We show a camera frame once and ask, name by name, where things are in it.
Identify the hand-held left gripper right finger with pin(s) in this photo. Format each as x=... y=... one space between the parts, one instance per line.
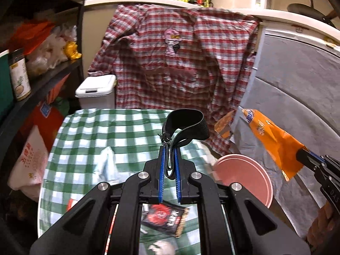
x=177 y=176

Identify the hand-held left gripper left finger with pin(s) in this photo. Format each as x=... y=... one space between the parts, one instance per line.
x=162 y=176

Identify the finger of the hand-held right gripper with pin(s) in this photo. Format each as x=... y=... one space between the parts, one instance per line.
x=312 y=154
x=308 y=162

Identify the orange snack packet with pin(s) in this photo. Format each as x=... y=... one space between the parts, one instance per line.
x=273 y=140

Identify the person's right hand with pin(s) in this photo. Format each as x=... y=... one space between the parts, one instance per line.
x=320 y=223

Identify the black sachet packet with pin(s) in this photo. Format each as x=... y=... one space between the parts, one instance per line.
x=162 y=215

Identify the white plastic bag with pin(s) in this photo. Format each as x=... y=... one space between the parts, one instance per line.
x=109 y=162

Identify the white crumpled wrapper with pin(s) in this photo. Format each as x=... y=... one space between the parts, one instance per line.
x=162 y=245

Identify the small orange snack wrapper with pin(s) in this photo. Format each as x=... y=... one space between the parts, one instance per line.
x=224 y=124

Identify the grey cover sheet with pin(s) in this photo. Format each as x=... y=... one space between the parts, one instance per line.
x=292 y=85

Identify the green checked tablecloth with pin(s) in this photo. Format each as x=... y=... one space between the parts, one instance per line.
x=79 y=143

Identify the red plaid shirt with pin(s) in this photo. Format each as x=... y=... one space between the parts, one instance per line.
x=172 y=71

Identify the white lidded bin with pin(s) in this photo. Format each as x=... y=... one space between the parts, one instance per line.
x=95 y=90

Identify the red sack with blue label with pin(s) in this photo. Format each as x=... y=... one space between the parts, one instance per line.
x=45 y=122

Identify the white bag with red print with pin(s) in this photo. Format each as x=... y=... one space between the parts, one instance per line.
x=29 y=162

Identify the black wok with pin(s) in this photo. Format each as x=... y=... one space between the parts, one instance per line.
x=308 y=10

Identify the black shelf unit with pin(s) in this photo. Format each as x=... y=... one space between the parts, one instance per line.
x=53 y=81

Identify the yellow plastic bag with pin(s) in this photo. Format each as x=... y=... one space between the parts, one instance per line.
x=71 y=50

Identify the clear plastic bags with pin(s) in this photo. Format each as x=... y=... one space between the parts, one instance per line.
x=50 y=50

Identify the clear jar with label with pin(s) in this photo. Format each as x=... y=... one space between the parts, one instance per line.
x=20 y=77

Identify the teal storage box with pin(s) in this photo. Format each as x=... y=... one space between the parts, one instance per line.
x=5 y=90

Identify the white kitchen counter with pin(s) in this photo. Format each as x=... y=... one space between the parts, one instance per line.
x=106 y=1

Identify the orange plastic bag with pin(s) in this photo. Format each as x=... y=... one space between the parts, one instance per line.
x=29 y=35

